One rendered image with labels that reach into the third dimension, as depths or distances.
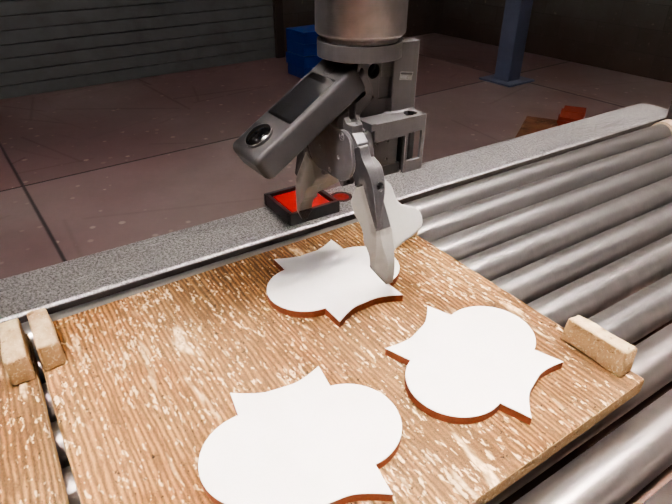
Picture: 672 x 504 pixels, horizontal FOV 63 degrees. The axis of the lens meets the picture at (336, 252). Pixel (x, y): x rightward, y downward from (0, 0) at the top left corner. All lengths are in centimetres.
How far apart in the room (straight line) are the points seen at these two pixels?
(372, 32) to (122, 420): 35
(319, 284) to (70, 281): 28
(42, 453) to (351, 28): 38
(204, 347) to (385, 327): 16
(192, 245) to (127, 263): 8
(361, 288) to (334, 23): 25
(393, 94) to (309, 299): 20
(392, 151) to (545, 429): 26
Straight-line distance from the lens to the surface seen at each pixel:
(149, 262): 67
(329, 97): 45
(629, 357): 50
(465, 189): 82
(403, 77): 50
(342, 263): 58
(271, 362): 47
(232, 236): 70
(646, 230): 80
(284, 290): 54
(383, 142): 49
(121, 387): 48
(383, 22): 45
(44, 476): 44
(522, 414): 44
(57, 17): 519
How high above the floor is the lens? 126
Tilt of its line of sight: 32 degrees down
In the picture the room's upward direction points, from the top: straight up
